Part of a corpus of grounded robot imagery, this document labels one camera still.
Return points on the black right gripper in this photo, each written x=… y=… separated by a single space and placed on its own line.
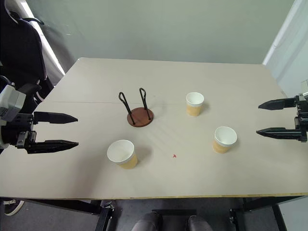
x=303 y=120

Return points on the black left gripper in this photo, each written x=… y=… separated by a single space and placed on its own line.
x=20 y=131

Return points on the yellow white paper cup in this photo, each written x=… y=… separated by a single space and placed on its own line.
x=194 y=106
x=122 y=154
x=223 y=142

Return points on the black white sneaker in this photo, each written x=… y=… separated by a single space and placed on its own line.
x=13 y=207

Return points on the black office chair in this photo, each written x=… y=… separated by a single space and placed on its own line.
x=19 y=53

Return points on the dark grey rounded shape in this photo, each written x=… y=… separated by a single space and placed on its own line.
x=199 y=223
x=146 y=222

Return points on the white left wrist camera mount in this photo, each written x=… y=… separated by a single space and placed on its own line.
x=10 y=101

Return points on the black metal table frame leg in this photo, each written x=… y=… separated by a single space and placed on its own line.
x=91 y=208
x=255 y=207

